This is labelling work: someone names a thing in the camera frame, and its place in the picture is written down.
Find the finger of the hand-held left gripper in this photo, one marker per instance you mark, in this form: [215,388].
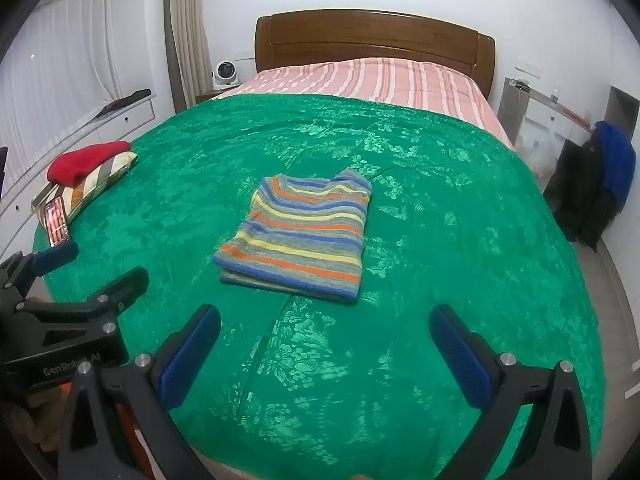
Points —
[117,287]
[56,256]

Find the small white fan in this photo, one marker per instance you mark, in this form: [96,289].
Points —
[223,71]

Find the green patterned blanket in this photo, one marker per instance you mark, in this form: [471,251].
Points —
[425,220]

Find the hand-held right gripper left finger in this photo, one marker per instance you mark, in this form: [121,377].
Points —
[192,355]

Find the wooden headboard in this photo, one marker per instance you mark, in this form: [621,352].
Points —
[375,42]

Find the dark clothes on sill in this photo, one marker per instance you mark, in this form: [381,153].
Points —
[122,101]

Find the white wall socket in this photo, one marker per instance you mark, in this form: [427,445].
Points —
[527,67]
[243,55]

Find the pink striped bedsheet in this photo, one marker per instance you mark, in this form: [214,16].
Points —
[380,85]

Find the black coat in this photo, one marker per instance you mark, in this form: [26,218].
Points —
[582,195]

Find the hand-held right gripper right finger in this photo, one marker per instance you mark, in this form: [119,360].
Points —
[460,355]

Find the red knit garment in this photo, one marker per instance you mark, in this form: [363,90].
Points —
[87,159]

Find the clear plastic bag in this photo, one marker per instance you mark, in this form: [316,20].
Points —
[540,152]

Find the striped pillow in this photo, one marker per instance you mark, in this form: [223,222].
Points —
[95,180]

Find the white desk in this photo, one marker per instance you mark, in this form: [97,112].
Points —
[547,112]

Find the white sheer curtain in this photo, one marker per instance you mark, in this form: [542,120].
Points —
[60,65]

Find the beige curtain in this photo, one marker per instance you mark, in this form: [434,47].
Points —
[186,35]

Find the striped knit sweater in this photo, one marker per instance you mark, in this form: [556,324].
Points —
[305,232]

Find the red patterned flat box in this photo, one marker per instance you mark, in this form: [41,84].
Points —
[56,220]

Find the blue jacket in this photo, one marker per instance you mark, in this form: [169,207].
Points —
[616,160]

